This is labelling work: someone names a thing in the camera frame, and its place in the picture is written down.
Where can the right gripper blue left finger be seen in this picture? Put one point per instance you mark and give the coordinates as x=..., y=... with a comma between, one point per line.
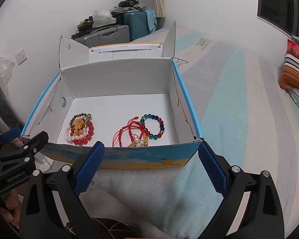
x=39, y=214

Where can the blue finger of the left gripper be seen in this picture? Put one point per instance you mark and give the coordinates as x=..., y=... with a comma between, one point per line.
x=26, y=153
x=10, y=136

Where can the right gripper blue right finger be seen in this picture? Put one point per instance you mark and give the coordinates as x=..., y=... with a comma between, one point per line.
x=262, y=218

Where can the red cord bracelet gold bar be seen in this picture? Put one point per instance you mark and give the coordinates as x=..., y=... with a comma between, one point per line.
x=141, y=140

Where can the red cord bracelet gold tube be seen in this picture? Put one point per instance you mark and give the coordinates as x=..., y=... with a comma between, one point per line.
x=134, y=124

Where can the blue yellow cardboard box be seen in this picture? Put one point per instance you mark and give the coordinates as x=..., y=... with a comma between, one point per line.
x=98, y=90

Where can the person's left hand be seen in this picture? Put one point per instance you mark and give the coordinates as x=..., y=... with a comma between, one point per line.
x=11, y=211

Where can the striped bed sheet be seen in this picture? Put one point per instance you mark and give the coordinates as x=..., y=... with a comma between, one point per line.
x=246, y=117

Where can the grey suitcase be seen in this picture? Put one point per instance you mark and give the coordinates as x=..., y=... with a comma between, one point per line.
x=107, y=35

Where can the white plastic bag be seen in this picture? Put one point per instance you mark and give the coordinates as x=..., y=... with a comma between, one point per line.
x=102, y=17

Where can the striped red orange pillow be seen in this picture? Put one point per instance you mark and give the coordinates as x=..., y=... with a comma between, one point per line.
x=289, y=77

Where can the teal suitcase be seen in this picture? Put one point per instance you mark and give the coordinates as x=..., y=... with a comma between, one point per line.
x=140, y=23

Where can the black headphones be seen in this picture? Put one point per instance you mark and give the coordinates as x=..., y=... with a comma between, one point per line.
x=128, y=3

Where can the white wall socket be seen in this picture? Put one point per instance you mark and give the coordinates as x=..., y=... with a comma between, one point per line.
x=21, y=56

